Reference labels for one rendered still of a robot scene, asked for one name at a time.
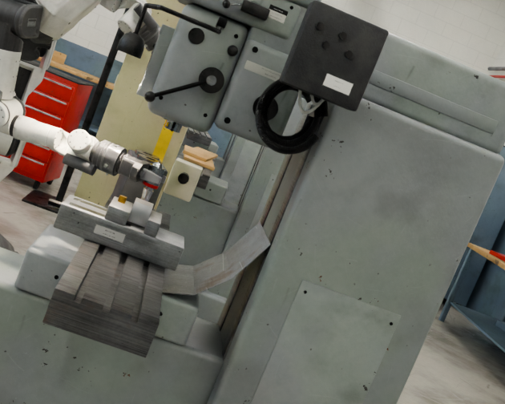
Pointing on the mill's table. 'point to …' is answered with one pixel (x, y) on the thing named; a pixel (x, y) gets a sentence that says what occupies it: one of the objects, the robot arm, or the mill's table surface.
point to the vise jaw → (119, 212)
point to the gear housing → (280, 18)
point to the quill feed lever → (212, 81)
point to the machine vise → (82, 216)
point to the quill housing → (167, 107)
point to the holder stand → (130, 188)
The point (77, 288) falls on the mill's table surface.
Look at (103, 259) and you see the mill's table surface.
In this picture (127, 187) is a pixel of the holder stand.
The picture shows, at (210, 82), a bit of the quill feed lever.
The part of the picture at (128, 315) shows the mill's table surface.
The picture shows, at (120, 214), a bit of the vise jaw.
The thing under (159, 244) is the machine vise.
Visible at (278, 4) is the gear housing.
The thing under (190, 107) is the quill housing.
